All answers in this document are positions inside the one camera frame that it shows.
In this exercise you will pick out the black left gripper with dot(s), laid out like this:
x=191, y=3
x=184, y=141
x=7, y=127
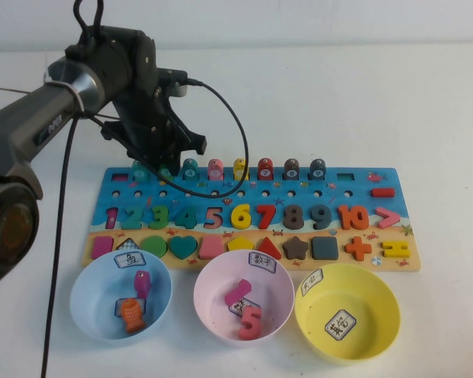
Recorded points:
x=150, y=130

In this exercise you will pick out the green fish piece number 3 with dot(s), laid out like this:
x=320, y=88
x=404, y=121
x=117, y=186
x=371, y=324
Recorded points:
x=164, y=172

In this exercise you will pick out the grey and black left robot arm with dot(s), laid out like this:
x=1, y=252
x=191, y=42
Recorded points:
x=31, y=114

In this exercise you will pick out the teal fish piece number 2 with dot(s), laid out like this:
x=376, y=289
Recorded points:
x=140, y=172

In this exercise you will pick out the teal fish piece number 4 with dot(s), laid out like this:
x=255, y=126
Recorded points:
x=190, y=170

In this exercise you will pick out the pink fish piece number 5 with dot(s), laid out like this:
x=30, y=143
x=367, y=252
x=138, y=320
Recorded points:
x=215, y=170

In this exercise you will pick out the yellow fish piece number 6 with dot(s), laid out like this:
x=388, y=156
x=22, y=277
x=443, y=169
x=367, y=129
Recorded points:
x=240, y=169

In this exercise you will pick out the green circle shape piece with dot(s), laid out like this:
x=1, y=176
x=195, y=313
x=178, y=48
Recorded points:
x=154, y=246

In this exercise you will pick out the teal heart shape piece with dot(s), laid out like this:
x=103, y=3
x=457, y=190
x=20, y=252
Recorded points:
x=183, y=247

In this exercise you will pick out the pink trapezoid shape piece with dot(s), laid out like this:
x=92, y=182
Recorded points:
x=212, y=249

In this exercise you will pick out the red fish piece number 7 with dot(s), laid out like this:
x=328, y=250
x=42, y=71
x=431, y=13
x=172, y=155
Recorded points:
x=265, y=170

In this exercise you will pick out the magenta rectangle shape piece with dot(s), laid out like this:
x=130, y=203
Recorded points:
x=101, y=247

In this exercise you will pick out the yellow pentagon shape piece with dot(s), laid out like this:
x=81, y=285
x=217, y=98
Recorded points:
x=240, y=245

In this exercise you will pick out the magenta fish piece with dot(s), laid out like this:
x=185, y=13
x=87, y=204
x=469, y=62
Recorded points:
x=142, y=284

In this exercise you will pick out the brown fish piece number 8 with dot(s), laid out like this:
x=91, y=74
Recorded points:
x=291, y=170

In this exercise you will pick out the red triangle shape piece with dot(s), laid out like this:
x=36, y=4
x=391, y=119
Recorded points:
x=269, y=250

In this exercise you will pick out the pink number 1 piece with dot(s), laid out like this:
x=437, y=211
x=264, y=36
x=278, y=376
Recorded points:
x=238, y=292

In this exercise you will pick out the dark grey fish piece number 9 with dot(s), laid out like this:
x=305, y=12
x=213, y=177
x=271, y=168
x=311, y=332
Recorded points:
x=317, y=170

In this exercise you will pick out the orange fish piece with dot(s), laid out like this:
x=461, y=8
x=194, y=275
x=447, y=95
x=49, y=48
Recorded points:
x=133, y=315

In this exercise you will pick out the brown star shape piece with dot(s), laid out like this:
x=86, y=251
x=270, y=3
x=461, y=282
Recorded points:
x=295, y=249

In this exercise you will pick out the light blue plastic bowl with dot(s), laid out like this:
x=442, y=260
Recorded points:
x=90, y=303

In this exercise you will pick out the pink plastic bowl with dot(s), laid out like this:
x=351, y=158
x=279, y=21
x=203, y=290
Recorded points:
x=213, y=315

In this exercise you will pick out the colourful wooden puzzle board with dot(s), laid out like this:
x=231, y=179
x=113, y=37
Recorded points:
x=339, y=185

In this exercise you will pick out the dark grey square shape piece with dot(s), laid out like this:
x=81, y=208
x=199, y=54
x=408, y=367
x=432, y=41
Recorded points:
x=325, y=248

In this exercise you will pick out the red number 5 piece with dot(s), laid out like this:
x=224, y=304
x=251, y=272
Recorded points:
x=250, y=325

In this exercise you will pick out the orange number 10 piece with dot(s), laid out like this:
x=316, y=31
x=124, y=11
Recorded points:
x=343, y=217

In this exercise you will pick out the orange plus sign piece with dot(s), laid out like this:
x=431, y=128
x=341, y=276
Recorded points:
x=358, y=249

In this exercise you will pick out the red minus sign piece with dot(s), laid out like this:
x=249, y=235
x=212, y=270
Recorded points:
x=383, y=192

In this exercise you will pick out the yellow plastic bowl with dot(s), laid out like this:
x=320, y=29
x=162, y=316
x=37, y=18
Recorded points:
x=362, y=291

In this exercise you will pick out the pink greater-than sign piece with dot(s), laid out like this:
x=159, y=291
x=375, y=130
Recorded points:
x=394, y=217

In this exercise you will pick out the yellow equals sign piece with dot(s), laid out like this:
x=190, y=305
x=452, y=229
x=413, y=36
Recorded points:
x=395, y=249

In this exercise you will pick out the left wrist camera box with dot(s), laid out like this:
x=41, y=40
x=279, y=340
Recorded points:
x=179, y=84

